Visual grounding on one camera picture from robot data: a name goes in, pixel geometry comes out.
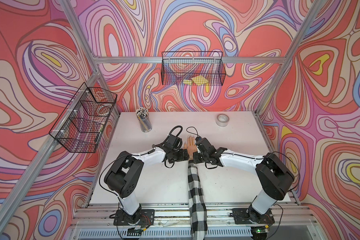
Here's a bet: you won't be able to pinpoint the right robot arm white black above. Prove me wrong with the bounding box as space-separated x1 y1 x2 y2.
193 147 295 216

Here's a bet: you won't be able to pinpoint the plaid sleeve forearm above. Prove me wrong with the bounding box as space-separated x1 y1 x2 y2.
188 160 208 240

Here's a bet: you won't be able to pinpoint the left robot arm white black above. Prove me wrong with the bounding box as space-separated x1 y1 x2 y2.
104 146 190 216

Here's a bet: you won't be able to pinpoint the mannequin hand with painted nails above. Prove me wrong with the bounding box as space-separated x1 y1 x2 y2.
184 136 198 160

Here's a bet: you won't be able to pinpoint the cup of pencils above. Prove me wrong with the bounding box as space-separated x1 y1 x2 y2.
136 108 152 133

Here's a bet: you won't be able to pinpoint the yellow sticky notes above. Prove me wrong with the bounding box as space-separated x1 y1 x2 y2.
182 75 209 86

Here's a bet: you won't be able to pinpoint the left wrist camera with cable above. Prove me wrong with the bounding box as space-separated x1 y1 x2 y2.
163 125 183 150

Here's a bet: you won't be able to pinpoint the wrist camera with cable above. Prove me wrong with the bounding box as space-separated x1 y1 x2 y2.
186 126 216 154
163 125 183 150

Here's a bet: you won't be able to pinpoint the right wrist camera with cable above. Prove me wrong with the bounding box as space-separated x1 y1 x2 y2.
186 126 216 154

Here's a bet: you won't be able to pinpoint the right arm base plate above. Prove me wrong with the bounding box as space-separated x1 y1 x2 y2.
230 208 275 226

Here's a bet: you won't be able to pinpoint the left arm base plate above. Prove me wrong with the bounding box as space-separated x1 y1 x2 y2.
114 209 155 226

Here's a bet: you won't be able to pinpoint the black wire basket back wall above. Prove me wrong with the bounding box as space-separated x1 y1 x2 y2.
161 50 226 86

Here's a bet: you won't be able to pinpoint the black wire basket wall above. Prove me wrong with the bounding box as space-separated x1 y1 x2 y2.
49 83 117 153
161 50 226 86

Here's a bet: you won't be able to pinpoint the black wire basket left wall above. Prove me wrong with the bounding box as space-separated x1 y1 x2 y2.
49 83 117 153

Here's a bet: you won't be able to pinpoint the aluminium frame rail right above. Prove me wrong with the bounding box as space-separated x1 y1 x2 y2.
254 0 328 206

